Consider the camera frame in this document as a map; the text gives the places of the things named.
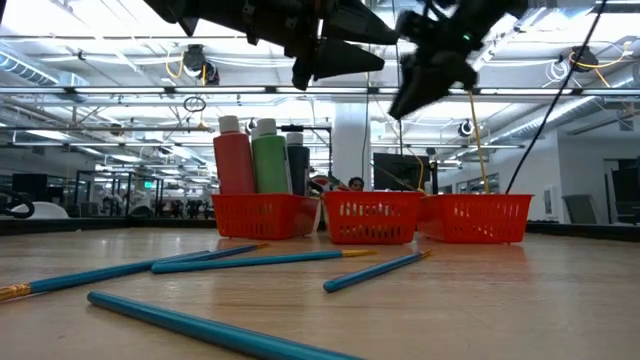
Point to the person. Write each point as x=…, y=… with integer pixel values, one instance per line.
x=356, y=184

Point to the small black monitor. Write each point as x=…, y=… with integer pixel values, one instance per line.
x=30, y=183

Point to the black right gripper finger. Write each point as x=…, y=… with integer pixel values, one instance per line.
x=417, y=92

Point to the red plastic basket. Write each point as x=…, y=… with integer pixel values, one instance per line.
x=477, y=219
x=262, y=216
x=372, y=220

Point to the green paint bottle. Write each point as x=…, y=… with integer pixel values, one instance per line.
x=270, y=162

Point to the grey office chair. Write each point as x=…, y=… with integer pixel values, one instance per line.
x=580, y=210

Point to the white square column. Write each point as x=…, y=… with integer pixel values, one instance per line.
x=350, y=145

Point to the white rounded object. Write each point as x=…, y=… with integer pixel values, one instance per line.
x=42, y=211

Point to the red paint bottle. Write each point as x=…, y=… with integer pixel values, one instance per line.
x=234, y=160

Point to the dark blue paint bottle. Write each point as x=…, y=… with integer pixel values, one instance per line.
x=299, y=167

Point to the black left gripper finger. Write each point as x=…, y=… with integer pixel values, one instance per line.
x=345, y=59
x=357, y=27

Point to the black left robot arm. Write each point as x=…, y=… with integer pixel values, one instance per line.
x=210, y=12

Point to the white paint bottle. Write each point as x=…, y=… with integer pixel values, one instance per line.
x=254, y=133

